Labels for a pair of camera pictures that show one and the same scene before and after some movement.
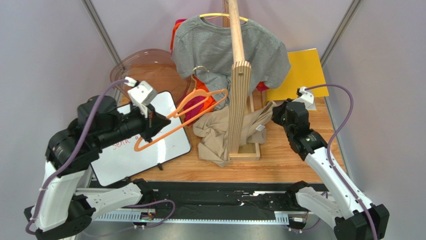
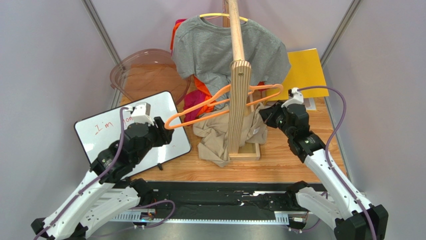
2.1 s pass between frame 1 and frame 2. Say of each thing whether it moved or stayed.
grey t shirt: stayed
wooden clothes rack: stayed
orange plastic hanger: moved
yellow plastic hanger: stayed
